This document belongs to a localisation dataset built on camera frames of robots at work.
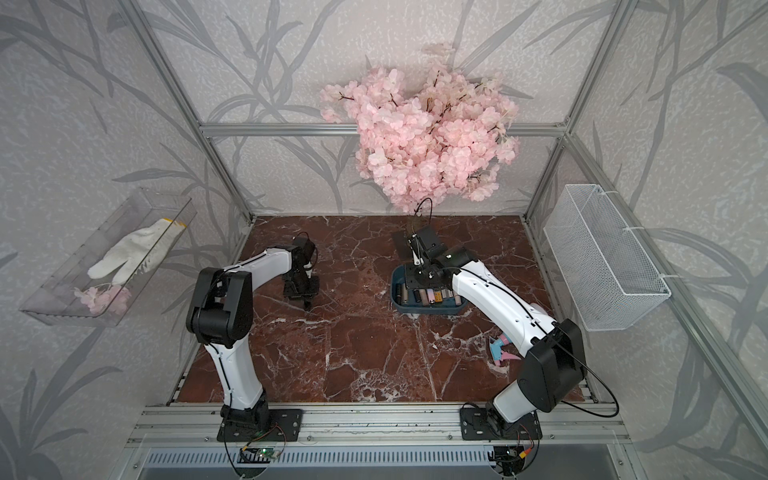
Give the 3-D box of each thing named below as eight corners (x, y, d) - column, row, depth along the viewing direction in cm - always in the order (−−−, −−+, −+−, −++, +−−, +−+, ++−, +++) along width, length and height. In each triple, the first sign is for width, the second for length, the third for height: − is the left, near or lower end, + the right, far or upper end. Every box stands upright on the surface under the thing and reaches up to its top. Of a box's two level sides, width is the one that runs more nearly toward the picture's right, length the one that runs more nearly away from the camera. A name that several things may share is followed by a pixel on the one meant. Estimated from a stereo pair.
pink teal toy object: (496, 366, 85) (498, 363, 83) (485, 341, 90) (486, 338, 88) (518, 359, 86) (520, 357, 84) (505, 335, 91) (507, 332, 89)
